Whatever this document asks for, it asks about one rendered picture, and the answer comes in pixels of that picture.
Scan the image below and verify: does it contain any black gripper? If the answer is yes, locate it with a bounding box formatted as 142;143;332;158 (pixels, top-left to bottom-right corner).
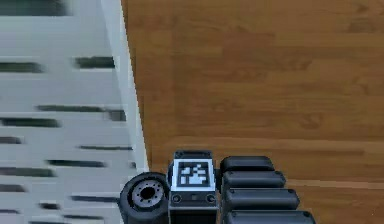
118;171;172;224

